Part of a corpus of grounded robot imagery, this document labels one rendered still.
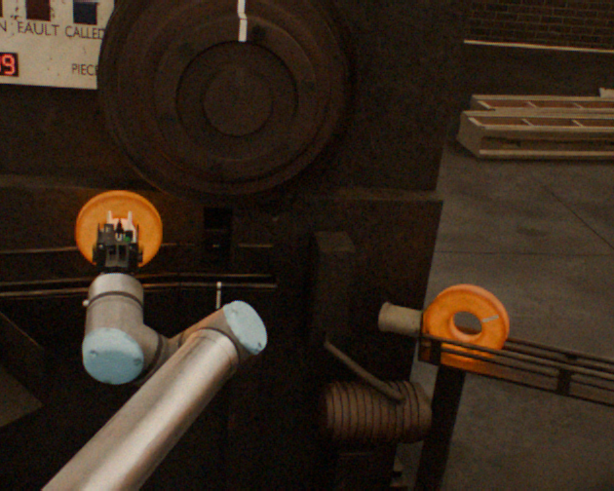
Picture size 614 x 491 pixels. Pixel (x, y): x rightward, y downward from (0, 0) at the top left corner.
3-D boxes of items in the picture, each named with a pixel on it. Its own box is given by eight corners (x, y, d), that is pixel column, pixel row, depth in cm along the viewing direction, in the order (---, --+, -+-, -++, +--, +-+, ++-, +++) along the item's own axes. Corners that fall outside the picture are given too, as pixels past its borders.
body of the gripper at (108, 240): (140, 221, 150) (139, 268, 141) (139, 256, 156) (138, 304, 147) (95, 219, 148) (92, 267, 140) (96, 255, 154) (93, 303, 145)
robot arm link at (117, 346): (118, 396, 136) (67, 370, 130) (121, 337, 145) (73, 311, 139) (159, 366, 133) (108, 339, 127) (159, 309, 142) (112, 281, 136)
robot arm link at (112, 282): (142, 327, 144) (83, 327, 142) (142, 307, 148) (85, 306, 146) (144, 290, 138) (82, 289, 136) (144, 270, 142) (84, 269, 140)
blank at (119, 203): (72, 192, 157) (71, 199, 154) (158, 187, 160) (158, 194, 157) (82, 267, 164) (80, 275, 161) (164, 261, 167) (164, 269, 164)
